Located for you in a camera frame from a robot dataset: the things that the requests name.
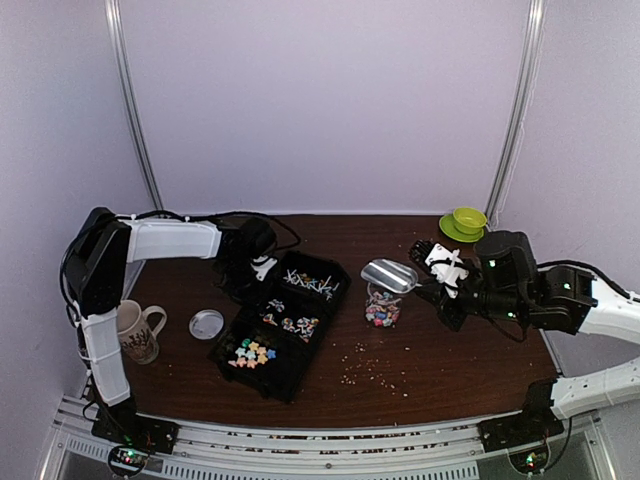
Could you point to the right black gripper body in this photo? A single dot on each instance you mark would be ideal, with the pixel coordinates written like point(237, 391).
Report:
point(453, 319)

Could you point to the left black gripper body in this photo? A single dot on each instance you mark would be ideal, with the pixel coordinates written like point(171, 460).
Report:
point(240, 284)

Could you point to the clear plastic cup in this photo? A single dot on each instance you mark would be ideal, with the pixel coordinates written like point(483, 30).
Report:
point(382, 307)

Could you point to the metal scoop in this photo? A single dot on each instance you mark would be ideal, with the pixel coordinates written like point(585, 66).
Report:
point(391, 275)

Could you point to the black three-compartment candy tray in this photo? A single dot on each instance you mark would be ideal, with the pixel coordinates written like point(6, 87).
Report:
point(269, 346)

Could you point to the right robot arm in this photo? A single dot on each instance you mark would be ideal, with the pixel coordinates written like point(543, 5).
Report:
point(503, 282)

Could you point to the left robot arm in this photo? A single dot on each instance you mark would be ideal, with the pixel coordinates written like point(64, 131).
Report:
point(93, 270)

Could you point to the clear plastic lid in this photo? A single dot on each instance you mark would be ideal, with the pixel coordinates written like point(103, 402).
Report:
point(206, 324)

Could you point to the green saucer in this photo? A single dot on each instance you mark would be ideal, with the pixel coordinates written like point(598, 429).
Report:
point(447, 226)

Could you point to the green bowl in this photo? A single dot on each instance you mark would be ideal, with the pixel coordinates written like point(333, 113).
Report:
point(468, 220)

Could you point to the cream floral mug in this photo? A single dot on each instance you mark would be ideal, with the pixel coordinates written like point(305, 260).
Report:
point(137, 330)

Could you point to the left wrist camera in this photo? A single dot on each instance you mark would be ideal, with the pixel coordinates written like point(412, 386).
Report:
point(262, 266)

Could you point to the front aluminium rail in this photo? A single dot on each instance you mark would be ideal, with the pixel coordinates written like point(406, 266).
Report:
point(445, 450)

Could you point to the left aluminium frame post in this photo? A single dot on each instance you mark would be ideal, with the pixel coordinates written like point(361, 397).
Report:
point(118, 41)

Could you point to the aluminium frame post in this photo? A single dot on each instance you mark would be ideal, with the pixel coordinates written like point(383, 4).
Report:
point(118, 41)
point(524, 90)

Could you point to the right aluminium frame post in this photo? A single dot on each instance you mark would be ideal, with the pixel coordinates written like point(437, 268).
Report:
point(524, 90)

